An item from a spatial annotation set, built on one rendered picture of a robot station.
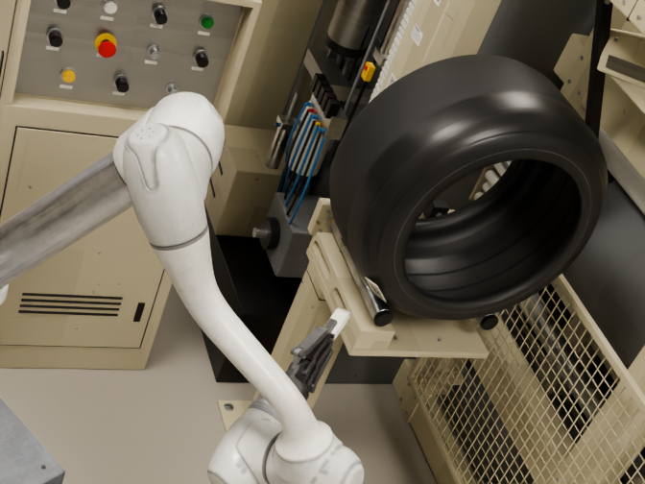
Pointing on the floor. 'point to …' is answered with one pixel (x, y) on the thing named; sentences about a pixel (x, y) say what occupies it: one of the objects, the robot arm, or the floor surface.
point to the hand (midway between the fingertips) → (335, 324)
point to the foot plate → (228, 409)
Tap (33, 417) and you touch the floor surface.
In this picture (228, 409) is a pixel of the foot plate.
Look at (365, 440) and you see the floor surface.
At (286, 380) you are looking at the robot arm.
